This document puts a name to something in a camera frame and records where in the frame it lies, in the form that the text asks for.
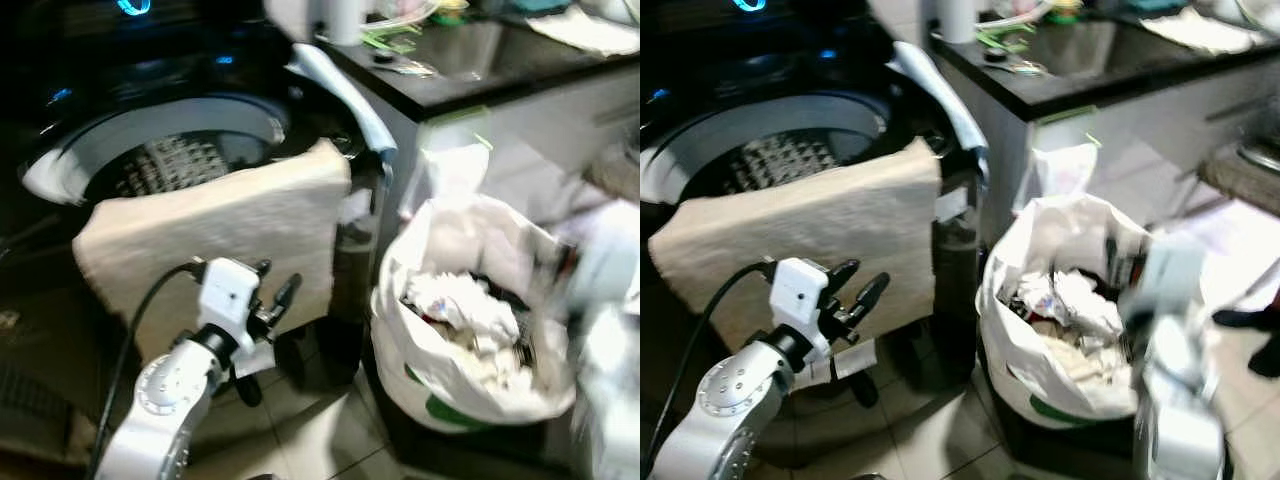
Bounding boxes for white paper label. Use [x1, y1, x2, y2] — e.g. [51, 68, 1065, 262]
[235, 342, 278, 379]
[800, 340, 878, 386]

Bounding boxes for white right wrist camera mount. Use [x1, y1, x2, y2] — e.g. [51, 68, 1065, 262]
[570, 230, 629, 313]
[1140, 235, 1213, 326]

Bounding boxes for black countertop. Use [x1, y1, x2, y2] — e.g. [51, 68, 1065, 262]
[318, 15, 641, 121]
[930, 15, 1280, 121]

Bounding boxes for crumpled white clothes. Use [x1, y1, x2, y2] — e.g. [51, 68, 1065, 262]
[400, 270, 536, 391]
[1010, 268, 1141, 386]

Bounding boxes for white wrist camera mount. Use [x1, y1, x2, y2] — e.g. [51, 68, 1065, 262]
[570, 230, 629, 313]
[197, 258, 263, 353]
[1140, 235, 1213, 326]
[775, 258, 833, 361]

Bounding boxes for black laundry basket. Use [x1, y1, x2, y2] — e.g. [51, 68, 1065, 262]
[375, 385, 601, 471]
[985, 390, 1146, 471]

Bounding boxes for beige towel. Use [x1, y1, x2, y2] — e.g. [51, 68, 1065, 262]
[648, 138, 943, 351]
[72, 138, 353, 363]

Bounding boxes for white laundry bag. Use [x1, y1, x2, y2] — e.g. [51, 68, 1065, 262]
[978, 193, 1181, 431]
[370, 195, 583, 433]

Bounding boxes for hanging white plastic bag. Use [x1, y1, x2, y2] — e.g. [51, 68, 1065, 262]
[400, 140, 493, 216]
[1015, 140, 1101, 211]

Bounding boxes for grey electric fan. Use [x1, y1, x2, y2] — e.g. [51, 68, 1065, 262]
[1238, 130, 1280, 173]

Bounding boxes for steel sink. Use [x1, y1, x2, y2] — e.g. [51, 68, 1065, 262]
[415, 20, 561, 81]
[1020, 20, 1181, 76]

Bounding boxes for white hose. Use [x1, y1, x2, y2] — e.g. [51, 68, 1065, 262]
[370, 0, 441, 31]
[985, 0, 1051, 29]

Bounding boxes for person in black socks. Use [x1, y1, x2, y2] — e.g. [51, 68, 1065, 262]
[1213, 300, 1280, 379]

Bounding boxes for white cylindrical cup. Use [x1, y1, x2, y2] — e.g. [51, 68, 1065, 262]
[935, 0, 978, 45]
[325, 0, 366, 47]

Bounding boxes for black top-loading washing machine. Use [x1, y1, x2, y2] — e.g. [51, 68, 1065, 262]
[640, 0, 991, 401]
[0, 0, 396, 401]

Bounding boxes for white sink cabinet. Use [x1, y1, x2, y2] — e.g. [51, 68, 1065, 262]
[395, 70, 641, 231]
[1000, 70, 1280, 226]

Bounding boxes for green bag hanger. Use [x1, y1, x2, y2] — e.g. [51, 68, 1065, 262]
[428, 105, 494, 151]
[1035, 105, 1096, 149]

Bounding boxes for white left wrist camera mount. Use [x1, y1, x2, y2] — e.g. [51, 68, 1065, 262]
[775, 258, 833, 361]
[197, 258, 263, 353]

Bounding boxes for stool with checked cushion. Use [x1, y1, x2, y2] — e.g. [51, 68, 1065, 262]
[583, 150, 641, 201]
[1195, 140, 1280, 216]

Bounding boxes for white cloth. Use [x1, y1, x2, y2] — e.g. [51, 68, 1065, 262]
[525, 8, 641, 56]
[1140, 8, 1271, 56]

